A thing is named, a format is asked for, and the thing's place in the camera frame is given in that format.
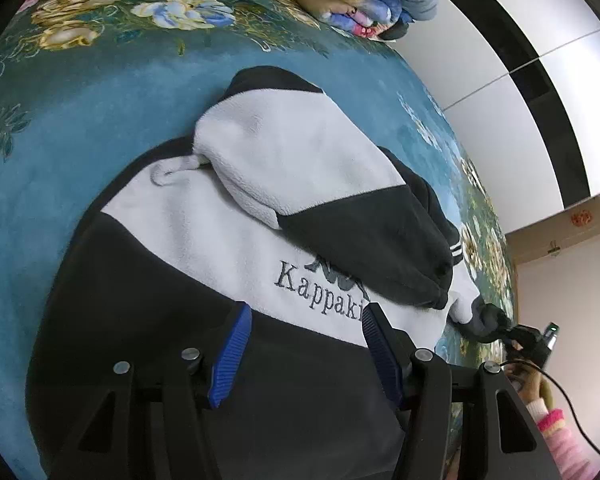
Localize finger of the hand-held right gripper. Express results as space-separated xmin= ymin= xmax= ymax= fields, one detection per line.
xmin=497 ymin=325 xmax=531 ymax=353

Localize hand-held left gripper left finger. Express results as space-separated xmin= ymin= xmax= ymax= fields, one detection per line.
xmin=50 ymin=302 xmax=253 ymax=480

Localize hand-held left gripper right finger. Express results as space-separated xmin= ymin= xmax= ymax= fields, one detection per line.
xmin=361 ymin=302 xmax=563 ymax=480

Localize black and white fleece jacket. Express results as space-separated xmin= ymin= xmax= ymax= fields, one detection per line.
xmin=25 ymin=66 xmax=513 ymax=480

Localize person's right forearm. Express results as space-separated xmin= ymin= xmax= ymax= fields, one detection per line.
xmin=525 ymin=397 xmax=600 ymax=480

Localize person's right hand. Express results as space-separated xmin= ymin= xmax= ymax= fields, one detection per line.
xmin=502 ymin=359 xmax=553 ymax=408

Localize teal floral blanket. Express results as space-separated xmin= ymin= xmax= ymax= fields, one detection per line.
xmin=0 ymin=0 xmax=521 ymax=480

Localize dark cloth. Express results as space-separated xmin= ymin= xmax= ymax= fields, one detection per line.
xmin=379 ymin=22 xmax=412 ymax=42

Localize stack of folded blankets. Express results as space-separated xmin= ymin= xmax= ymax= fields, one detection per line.
xmin=257 ymin=0 xmax=412 ymax=41

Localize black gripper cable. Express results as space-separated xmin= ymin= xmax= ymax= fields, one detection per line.
xmin=500 ymin=359 xmax=600 ymax=462

